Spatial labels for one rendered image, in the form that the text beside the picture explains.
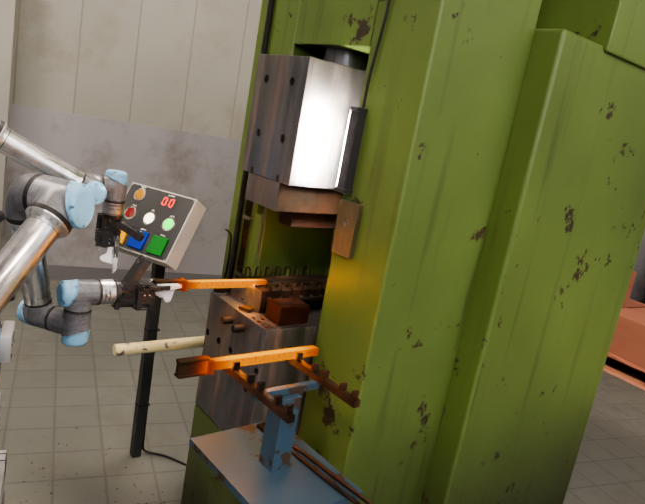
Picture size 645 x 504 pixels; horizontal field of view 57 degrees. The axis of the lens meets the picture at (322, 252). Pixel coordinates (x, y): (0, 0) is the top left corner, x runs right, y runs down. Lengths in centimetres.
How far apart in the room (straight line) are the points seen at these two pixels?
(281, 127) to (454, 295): 79
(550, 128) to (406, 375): 91
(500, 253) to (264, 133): 88
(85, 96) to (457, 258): 355
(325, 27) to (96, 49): 304
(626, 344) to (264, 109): 404
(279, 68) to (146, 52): 301
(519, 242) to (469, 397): 56
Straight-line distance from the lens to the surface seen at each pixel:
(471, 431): 227
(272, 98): 205
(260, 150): 207
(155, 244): 239
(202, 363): 158
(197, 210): 241
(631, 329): 542
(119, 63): 496
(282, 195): 198
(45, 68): 494
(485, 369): 217
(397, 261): 179
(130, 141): 497
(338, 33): 206
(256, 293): 207
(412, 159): 174
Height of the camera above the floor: 159
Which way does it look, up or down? 12 degrees down
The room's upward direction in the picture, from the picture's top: 10 degrees clockwise
